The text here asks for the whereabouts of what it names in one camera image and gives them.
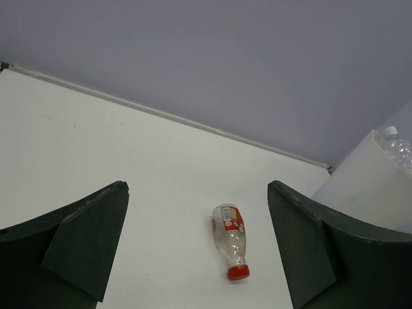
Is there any clear bottle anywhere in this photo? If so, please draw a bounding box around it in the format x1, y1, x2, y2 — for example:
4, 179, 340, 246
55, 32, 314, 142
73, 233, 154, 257
380, 126, 411, 176

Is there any white plastic bin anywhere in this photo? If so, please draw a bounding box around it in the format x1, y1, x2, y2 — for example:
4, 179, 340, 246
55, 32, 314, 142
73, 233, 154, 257
312, 130, 411, 233

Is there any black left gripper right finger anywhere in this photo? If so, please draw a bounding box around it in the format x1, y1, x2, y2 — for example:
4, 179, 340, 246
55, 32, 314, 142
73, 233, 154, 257
267, 181, 411, 308

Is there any red cap small bottle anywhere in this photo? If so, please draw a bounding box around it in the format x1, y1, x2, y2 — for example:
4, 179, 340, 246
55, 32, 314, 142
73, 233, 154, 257
212, 203, 250, 281

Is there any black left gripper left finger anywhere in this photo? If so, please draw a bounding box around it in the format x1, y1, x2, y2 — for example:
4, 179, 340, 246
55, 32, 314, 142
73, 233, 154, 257
1, 181, 129, 308

